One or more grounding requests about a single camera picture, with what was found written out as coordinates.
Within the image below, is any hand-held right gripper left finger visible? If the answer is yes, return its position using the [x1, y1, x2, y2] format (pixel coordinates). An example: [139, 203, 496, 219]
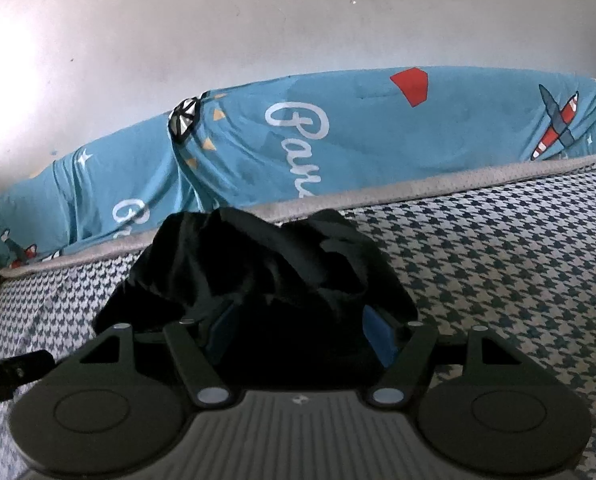
[65, 302, 239, 408]

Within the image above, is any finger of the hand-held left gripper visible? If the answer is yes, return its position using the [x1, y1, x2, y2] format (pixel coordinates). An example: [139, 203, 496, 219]
[0, 352, 53, 403]

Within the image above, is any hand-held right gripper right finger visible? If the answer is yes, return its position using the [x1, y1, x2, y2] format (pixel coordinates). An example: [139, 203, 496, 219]
[363, 306, 529, 408]

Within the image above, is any black t-shirt red print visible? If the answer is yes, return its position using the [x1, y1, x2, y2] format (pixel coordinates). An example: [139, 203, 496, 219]
[92, 207, 419, 376]

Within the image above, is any houndstooth mattress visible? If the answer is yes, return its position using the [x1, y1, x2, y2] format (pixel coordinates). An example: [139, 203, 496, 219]
[0, 152, 596, 480]

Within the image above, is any blue printed bed sheet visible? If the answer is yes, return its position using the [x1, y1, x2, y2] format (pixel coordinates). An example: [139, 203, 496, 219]
[0, 66, 596, 268]

